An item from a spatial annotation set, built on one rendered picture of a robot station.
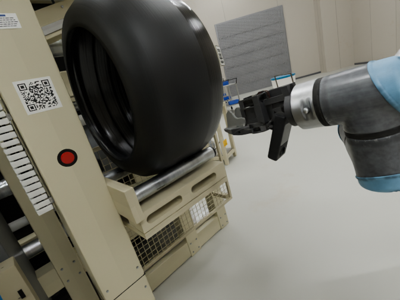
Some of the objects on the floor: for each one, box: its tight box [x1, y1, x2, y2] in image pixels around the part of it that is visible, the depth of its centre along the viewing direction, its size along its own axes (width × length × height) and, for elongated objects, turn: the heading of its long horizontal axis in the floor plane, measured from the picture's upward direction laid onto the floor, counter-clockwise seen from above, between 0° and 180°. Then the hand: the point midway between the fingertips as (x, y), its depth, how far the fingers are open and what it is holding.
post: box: [0, 0, 155, 300], centre depth 57 cm, size 13×13×250 cm
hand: (229, 131), depth 62 cm, fingers closed
